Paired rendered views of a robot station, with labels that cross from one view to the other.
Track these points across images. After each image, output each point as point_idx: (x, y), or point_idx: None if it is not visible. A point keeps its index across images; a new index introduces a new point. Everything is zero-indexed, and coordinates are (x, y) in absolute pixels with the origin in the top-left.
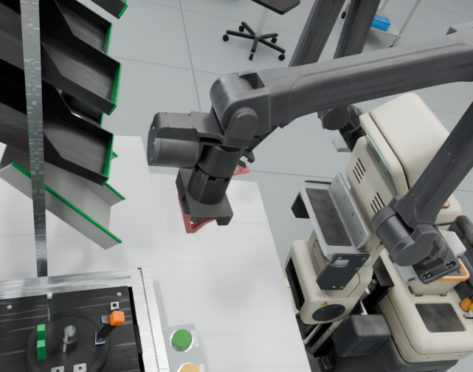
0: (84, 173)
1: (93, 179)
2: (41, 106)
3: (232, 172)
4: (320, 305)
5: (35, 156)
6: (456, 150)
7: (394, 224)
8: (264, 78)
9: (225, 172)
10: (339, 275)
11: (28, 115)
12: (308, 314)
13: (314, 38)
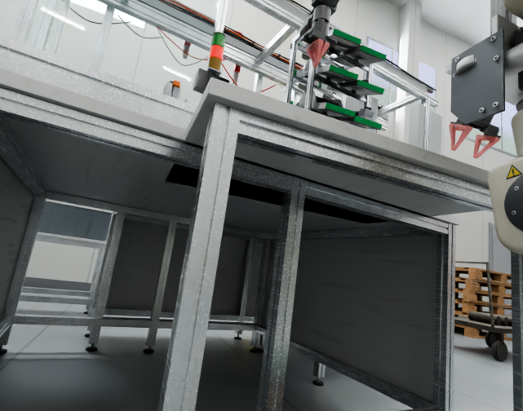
0: (321, 105)
1: (322, 107)
2: (311, 76)
3: (318, 15)
4: (507, 180)
5: (307, 99)
6: None
7: None
8: None
9: (315, 16)
10: (477, 85)
11: (308, 81)
12: (498, 211)
13: (494, 6)
